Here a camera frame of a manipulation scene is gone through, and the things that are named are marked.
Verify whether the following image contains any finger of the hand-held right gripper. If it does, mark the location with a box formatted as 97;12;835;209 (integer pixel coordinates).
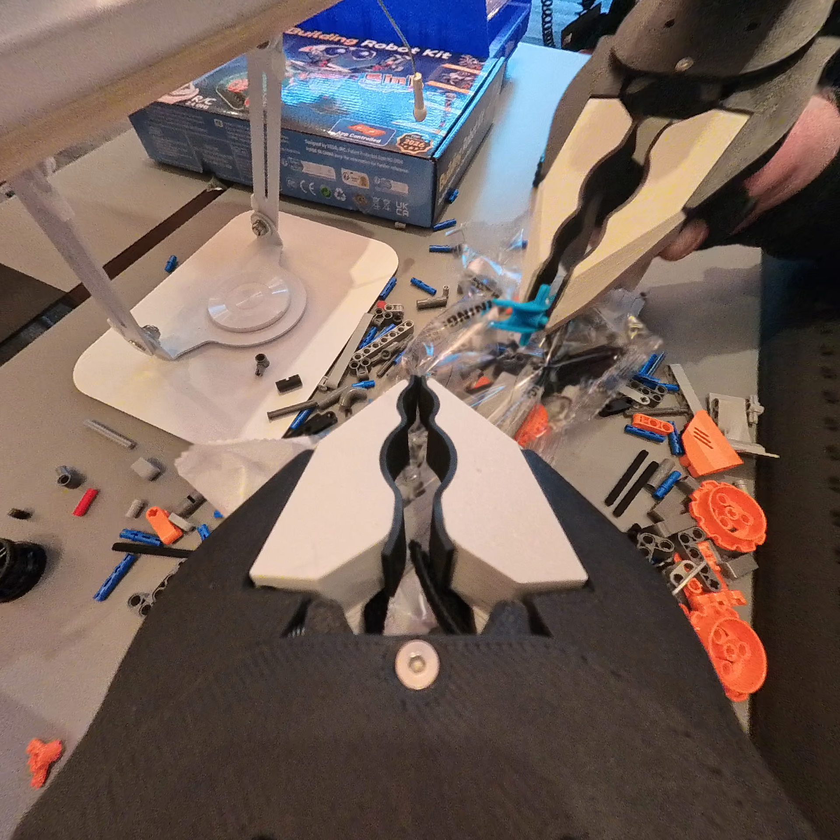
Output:
521;97;643;304
543;108;752;332

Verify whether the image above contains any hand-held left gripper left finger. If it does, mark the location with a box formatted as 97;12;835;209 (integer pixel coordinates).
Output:
249;377;420;634

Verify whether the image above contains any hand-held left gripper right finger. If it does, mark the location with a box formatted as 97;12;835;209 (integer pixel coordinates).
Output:
420;377;589;634

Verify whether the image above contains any teal long curved piece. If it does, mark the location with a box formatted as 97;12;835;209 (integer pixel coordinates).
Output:
489;282;555;345

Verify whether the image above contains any clear bag of building pieces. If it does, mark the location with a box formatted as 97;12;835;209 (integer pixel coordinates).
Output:
400;220;664;460

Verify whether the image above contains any pile of small building pieces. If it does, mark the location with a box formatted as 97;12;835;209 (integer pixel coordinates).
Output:
92;289;756;611

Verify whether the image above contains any person's right forearm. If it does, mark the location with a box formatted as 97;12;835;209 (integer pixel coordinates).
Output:
755;193;840;263

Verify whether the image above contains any person's right hand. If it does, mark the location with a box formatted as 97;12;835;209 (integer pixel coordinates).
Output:
659;92;840;262

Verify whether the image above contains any crumpled plastic scrap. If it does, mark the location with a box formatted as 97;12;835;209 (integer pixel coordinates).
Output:
174;436;309;519

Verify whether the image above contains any orange curved small piece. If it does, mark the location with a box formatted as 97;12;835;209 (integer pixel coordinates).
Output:
146;507;185;544

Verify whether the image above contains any blue plastic bin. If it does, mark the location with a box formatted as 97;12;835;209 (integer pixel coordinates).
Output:
482;0;532;60

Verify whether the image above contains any blue robot kit box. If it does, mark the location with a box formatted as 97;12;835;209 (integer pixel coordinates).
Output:
128;0;532;227

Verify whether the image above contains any grey long flat bar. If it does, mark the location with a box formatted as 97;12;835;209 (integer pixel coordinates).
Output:
669;364;706;414

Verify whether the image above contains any orange curved shell piece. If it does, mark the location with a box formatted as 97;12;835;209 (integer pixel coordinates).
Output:
679;410;744;478

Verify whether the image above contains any orange gear wheel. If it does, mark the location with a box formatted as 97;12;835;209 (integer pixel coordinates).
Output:
696;613;767;702
689;481;767;551

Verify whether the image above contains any grey curved panel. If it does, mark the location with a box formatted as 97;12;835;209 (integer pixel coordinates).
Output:
707;392;780;458

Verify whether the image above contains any white book stand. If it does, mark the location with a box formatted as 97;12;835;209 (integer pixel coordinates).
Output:
0;0;400;444

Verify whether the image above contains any black wheel hub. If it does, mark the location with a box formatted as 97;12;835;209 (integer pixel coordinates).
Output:
0;538;48;603

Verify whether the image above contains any orange small forked piece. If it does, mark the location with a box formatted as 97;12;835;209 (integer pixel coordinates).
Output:
26;738;64;788

